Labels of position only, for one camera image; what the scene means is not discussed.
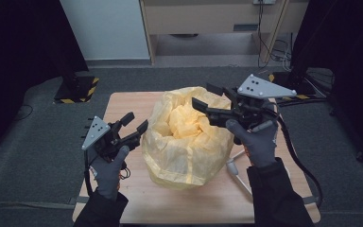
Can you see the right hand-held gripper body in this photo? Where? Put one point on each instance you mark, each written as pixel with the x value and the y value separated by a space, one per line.
pixel 255 107

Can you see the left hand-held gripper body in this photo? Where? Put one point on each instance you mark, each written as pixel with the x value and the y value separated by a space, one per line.
pixel 102 138

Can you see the person's left hand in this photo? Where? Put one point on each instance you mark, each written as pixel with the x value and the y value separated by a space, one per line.
pixel 107 176

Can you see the person's right hand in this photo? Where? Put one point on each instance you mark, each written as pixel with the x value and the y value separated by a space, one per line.
pixel 261 146

